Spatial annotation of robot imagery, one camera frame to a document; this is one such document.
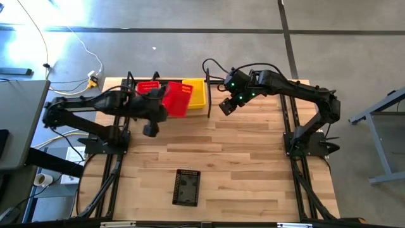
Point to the white paper box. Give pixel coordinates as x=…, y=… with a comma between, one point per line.
x=75, y=155

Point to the white power adapter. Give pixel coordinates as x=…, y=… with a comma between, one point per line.
x=95, y=74

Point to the grey metal stand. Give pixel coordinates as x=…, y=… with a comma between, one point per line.
x=378, y=142

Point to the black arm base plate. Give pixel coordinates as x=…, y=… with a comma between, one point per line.
x=319, y=149
x=95, y=148

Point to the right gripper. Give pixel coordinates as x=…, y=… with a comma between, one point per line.
x=242, y=97

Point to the red plastic basket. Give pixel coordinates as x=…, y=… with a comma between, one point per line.
x=177, y=101
x=148, y=86

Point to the black desk beam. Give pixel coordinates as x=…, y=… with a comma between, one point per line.
x=50, y=161

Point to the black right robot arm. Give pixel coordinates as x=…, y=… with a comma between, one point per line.
x=300, y=90

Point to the black plastic basket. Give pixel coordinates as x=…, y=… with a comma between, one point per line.
x=186, y=188

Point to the silver frame bracket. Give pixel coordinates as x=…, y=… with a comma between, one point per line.
x=294, y=225
x=117, y=225

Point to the white cup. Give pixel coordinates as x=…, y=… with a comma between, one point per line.
x=42, y=180

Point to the black aluminium frame rail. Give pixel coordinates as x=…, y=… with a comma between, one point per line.
x=113, y=190
x=171, y=225
x=282, y=117

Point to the black flat bar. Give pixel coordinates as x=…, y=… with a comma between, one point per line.
x=16, y=71

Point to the yellow plastic basket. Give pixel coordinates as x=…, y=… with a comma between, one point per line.
x=198, y=95

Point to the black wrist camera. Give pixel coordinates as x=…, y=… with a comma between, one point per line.
x=235, y=77
x=147, y=99

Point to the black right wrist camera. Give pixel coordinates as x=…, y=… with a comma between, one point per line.
x=235, y=77

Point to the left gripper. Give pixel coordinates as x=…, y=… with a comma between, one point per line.
x=153, y=115

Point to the yellow plug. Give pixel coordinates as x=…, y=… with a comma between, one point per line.
x=92, y=83

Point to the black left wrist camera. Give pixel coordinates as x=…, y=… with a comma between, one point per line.
x=147, y=99

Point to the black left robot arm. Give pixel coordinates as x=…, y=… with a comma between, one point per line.
x=88, y=103

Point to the grey desk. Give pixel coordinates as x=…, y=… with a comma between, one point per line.
x=22, y=120

